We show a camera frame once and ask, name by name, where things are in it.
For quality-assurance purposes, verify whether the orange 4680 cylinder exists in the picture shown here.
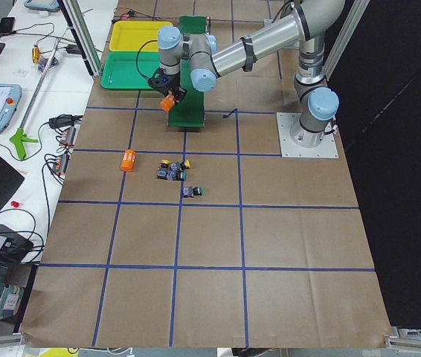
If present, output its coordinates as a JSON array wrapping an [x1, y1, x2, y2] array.
[[160, 95, 175, 112], [120, 149, 136, 173]]

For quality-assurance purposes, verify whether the green handled reacher tool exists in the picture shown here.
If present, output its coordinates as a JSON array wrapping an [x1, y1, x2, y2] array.
[[9, 38, 61, 161]]

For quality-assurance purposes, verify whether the black phone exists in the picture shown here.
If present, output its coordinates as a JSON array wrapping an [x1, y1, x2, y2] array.
[[0, 16, 16, 36]]

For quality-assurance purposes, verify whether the aluminium frame post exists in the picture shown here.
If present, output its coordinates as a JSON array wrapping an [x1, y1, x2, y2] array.
[[57, 0, 102, 77]]

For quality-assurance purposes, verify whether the green plastic tray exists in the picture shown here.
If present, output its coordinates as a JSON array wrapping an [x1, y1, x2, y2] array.
[[100, 51, 159, 91]]

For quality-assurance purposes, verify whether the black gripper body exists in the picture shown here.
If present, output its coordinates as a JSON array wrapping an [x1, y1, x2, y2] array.
[[147, 68, 179, 97]]

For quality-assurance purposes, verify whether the yellow push button lower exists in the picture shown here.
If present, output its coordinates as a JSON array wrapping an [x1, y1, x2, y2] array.
[[157, 159, 170, 180]]

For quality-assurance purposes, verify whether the green conveyor belt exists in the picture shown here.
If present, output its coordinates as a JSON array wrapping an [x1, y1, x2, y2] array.
[[167, 16, 207, 128]]

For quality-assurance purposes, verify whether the black power adapter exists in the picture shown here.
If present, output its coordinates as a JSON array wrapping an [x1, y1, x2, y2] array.
[[48, 114, 83, 129]]

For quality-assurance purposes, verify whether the green push button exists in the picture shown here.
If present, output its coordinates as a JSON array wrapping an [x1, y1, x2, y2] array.
[[182, 186, 204, 198], [166, 170, 187, 181]]

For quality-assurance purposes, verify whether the orange 4680 cylinder on table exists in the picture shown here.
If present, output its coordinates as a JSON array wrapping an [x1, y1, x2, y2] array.
[[120, 149, 136, 173]]

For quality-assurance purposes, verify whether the red black wire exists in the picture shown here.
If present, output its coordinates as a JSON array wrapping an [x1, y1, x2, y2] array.
[[118, 9, 181, 20]]

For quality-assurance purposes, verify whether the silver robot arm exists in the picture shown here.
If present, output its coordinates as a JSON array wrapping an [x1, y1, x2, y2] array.
[[147, 1, 344, 148]]

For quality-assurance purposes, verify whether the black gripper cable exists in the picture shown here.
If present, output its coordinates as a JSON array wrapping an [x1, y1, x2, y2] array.
[[136, 39, 159, 81]]

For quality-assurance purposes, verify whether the yellow push button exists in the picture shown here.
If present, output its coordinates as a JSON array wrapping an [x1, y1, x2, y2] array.
[[170, 159, 190, 171], [157, 159, 170, 180]]

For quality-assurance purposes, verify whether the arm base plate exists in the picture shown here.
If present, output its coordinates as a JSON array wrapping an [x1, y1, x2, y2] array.
[[276, 112, 338, 159]]

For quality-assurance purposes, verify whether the yellow plastic tray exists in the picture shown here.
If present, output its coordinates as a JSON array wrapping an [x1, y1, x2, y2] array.
[[109, 21, 173, 51]]

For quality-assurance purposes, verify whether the orange connector block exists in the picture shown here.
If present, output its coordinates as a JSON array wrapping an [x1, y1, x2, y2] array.
[[54, 152, 70, 176]]

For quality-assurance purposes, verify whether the yellow push button upper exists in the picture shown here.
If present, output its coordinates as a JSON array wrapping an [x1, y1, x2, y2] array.
[[170, 159, 190, 171]]

